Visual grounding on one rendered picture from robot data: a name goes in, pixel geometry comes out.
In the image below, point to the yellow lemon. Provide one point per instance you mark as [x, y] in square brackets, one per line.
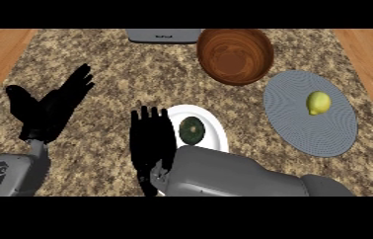
[318, 102]

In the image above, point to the green can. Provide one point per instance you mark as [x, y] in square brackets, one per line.
[193, 130]

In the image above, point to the grey appliance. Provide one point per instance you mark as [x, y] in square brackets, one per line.
[165, 35]

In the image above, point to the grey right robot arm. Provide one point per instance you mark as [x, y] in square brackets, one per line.
[234, 174]

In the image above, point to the grey round placemat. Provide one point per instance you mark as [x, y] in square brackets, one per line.
[311, 114]

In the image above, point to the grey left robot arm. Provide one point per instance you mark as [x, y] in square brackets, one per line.
[23, 174]

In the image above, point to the brown wooden bowl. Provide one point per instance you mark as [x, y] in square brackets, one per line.
[235, 57]

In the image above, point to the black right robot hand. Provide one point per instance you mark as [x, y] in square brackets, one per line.
[151, 141]

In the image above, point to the white plate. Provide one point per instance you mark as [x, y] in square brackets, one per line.
[215, 126]

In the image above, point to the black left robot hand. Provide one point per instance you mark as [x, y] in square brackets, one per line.
[56, 106]

